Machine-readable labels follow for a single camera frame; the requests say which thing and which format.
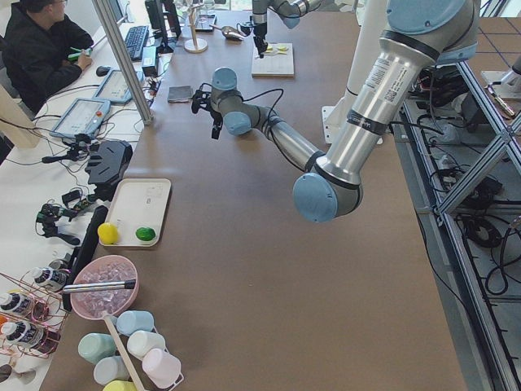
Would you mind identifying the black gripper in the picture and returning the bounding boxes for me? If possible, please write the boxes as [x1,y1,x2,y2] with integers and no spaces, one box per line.
[209,108,223,140]
[251,15,268,58]

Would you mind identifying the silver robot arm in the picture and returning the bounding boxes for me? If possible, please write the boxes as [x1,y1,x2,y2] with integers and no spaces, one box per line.
[209,1,480,222]
[250,0,322,59]

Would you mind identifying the pink bowl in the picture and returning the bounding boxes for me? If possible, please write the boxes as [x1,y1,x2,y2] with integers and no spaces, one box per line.
[69,255,139,320]

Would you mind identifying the bamboo cutting board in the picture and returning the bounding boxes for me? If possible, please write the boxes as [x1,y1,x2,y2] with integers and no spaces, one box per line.
[251,43,295,77]

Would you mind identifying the steel scoop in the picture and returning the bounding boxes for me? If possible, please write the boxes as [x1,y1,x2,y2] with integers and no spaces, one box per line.
[211,24,244,42]

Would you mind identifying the grey folded cloth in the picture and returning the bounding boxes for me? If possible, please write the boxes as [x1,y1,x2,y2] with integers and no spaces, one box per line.
[167,86,193,103]

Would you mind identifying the wooden mug tree stand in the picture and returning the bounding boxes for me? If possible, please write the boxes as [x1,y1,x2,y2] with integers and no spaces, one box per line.
[184,4,208,54]

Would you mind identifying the black monitor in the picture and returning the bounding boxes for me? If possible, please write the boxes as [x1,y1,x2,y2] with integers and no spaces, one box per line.
[144,0,182,54]

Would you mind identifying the beige rabbit tray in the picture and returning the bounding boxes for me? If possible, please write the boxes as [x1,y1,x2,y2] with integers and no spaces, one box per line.
[99,178,172,248]

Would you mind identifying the upper teach pendant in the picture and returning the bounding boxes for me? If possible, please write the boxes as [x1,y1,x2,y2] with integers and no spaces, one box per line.
[93,69,132,105]

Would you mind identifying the teach pendant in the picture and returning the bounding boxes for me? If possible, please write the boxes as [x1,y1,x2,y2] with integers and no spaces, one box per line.
[50,98,112,139]
[93,69,132,105]

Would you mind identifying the black keyboard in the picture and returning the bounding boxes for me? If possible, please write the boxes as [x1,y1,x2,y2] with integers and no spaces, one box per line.
[125,25,149,62]

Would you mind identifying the green lime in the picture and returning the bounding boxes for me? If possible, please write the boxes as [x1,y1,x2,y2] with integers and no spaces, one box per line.
[134,226,156,242]

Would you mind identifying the black computer mouse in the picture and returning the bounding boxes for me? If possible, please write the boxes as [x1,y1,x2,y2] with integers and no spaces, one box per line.
[95,66,112,77]

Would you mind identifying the lower teach pendant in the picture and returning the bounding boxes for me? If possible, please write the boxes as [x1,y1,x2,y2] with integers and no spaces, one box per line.
[50,98,112,139]

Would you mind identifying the yellow lemon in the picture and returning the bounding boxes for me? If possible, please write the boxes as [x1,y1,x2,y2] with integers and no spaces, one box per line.
[97,222,119,245]

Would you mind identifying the steel ice tongs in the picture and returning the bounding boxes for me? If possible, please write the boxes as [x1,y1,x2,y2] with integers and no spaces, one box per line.
[62,279,138,294]

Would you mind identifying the seated person in black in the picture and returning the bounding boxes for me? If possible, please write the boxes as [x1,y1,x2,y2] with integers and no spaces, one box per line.
[2,1,94,114]

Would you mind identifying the light blue cup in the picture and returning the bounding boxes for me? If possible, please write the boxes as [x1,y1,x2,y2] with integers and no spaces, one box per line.
[116,310,155,336]

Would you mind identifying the white cup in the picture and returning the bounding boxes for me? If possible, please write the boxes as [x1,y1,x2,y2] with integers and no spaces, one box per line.
[127,330,166,360]

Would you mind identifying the pink cup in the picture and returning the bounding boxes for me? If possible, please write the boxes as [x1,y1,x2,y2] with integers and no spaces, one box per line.
[142,348,182,389]

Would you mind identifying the green cup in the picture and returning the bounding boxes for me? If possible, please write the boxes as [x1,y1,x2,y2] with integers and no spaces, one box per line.
[77,332,116,364]

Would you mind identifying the pale blue cup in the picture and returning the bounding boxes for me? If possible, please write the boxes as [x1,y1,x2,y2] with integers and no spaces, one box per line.
[93,356,129,385]

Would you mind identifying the bottle rack with bottles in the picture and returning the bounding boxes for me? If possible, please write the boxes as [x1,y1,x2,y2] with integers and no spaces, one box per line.
[1,266,69,358]

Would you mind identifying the yellow cup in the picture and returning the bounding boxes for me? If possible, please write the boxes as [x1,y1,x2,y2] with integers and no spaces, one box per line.
[103,380,137,391]

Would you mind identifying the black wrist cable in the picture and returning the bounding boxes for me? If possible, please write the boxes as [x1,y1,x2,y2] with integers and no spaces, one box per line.
[199,82,286,127]

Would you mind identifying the aluminium frame post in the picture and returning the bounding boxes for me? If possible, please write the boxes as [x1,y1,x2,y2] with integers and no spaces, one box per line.
[92,0,153,126]

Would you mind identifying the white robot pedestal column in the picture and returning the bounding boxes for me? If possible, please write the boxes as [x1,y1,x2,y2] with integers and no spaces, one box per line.
[322,0,387,144]

